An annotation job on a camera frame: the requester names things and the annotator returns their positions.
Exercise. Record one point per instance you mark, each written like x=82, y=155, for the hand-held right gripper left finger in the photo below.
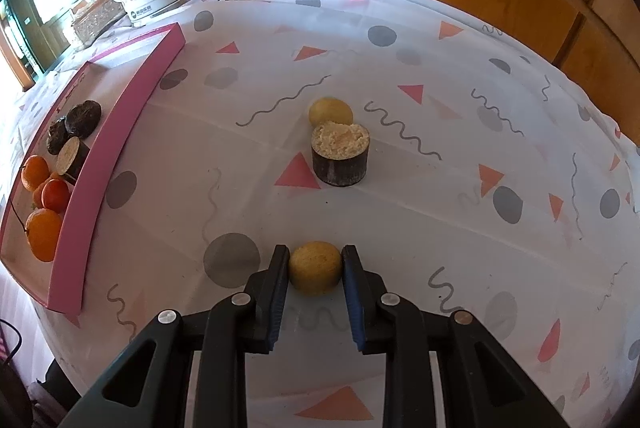
x=280, y=303

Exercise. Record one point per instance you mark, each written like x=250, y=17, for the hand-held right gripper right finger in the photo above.
x=352, y=303

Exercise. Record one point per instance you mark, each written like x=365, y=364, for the yellow round fruit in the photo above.
x=330, y=110
x=315, y=268

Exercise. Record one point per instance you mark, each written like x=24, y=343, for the large orange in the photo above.
x=44, y=233

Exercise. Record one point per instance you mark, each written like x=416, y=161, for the red orange tomato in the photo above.
x=56, y=196

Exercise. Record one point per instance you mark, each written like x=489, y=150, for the dark brown fruit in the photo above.
x=75, y=160
x=84, y=118

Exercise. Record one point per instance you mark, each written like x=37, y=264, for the pink shallow box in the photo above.
x=145, y=72

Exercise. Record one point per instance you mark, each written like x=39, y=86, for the small orange mandarin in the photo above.
x=35, y=172

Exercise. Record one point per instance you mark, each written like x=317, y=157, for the small dark fruit piece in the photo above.
x=56, y=137

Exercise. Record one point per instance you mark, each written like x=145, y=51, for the white patterned tablecloth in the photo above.
x=450, y=183

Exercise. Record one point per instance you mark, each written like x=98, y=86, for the woven tissue box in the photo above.
x=95, y=20

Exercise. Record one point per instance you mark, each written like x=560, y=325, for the glass door cabinet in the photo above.
x=35, y=7

